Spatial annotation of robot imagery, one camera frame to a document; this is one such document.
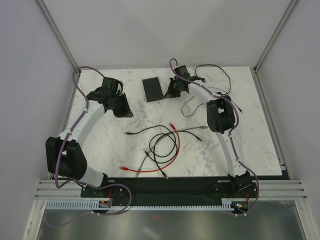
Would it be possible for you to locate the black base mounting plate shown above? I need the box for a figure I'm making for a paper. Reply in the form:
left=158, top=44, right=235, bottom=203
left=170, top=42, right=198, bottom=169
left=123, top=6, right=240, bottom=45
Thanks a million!
left=81, top=177, right=258, bottom=206

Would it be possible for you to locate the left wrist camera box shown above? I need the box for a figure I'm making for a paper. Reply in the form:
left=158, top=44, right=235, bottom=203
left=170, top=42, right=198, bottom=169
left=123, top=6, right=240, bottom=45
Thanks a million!
left=101, top=77, right=124, bottom=95

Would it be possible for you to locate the white slotted cable duct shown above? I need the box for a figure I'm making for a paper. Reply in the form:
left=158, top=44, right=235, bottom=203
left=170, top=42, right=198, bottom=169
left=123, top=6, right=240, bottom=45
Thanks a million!
left=45, top=199, right=249, bottom=211

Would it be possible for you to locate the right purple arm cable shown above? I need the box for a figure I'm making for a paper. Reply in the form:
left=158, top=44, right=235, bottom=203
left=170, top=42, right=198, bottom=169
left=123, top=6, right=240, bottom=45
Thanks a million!
left=169, top=57, right=259, bottom=217

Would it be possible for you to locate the right aluminium frame post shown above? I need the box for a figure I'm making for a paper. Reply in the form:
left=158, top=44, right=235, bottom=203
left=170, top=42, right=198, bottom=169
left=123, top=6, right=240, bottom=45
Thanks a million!
left=253, top=0, right=300, bottom=74

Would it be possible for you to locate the black network switch box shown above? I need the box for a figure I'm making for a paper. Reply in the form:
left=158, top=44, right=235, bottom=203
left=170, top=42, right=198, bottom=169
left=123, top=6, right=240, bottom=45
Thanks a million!
left=142, top=77, right=164, bottom=103

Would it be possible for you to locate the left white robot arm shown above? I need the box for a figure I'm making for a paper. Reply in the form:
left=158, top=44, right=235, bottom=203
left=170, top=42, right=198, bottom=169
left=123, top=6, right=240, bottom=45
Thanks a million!
left=45, top=83, right=134, bottom=197

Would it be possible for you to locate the red ethernet cable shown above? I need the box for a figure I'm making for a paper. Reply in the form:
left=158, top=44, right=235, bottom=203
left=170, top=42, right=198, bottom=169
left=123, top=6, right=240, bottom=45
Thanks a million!
left=119, top=121, right=181, bottom=174

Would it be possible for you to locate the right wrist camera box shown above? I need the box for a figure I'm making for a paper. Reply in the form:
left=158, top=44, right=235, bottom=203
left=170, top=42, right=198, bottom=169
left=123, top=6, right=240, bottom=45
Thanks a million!
left=174, top=65, right=191, bottom=80

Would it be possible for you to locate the grey ethernet cable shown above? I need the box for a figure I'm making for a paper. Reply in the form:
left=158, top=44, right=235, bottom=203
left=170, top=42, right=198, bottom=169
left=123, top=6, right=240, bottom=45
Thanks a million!
left=135, top=125, right=209, bottom=178

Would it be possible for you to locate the left aluminium frame post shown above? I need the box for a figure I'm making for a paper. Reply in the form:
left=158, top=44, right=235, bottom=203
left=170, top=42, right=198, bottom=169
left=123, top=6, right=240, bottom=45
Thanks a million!
left=34, top=0, right=79, bottom=70

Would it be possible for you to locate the black power cord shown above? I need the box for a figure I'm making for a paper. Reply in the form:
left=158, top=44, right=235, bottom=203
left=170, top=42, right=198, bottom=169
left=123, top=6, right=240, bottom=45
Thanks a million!
left=180, top=64, right=244, bottom=118

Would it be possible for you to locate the black ethernet cable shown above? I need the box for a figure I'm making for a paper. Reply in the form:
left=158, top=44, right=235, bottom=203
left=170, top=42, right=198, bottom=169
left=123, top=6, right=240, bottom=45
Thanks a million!
left=126, top=124, right=177, bottom=159
left=152, top=130, right=204, bottom=180

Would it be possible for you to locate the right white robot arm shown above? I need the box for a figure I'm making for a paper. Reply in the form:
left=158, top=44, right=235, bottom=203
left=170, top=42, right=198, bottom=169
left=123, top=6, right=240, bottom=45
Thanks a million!
left=165, top=77, right=251, bottom=197

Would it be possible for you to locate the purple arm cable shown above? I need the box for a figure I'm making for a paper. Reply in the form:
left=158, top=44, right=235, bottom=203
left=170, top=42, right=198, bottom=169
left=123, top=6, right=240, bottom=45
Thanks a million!
left=169, top=57, right=259, bottom=217
left=44, top=65, right=133, bottom=228

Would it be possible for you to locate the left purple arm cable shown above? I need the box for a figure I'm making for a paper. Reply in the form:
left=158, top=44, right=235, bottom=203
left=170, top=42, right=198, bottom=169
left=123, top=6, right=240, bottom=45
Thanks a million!
left=44, top=65, right=133, bottom=228

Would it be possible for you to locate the aluminium frame post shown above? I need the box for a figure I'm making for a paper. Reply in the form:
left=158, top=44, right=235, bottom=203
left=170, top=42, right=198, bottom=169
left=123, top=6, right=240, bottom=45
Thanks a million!
left=34, top=0, right=79, bottom=70
left=253, top=0, right=300, bottom=74

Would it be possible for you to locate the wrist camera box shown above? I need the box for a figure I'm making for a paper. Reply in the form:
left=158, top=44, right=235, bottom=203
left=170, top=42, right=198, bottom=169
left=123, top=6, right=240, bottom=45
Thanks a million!
left=174, top=65, right=191, bottom=80
left=101, top=77, right=124, bottom=95

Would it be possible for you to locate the aluminium front rail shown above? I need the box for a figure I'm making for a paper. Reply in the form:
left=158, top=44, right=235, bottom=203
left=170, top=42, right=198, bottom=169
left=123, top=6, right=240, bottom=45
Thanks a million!
left=35, top=180, right=307, bottom=201

